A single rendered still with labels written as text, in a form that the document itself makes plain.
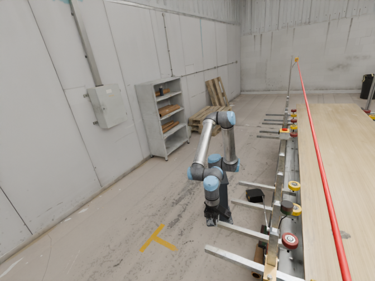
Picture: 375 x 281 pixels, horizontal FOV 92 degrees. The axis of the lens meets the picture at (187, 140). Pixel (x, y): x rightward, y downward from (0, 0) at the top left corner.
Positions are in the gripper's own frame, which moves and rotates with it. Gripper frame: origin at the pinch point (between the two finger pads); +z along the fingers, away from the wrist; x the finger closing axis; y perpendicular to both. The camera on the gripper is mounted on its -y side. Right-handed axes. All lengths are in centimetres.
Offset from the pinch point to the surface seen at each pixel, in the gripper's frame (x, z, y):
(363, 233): -18, -7, -76
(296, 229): -34, 21, -48
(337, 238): 61, -82, -41
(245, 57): -813, -78, 146
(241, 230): 0.7, -3.4, -16.3
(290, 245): 3.9, -7.9, -42.2
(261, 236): 0.8, -3.4, -27.6
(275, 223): -2.3, -14.0, -34.4
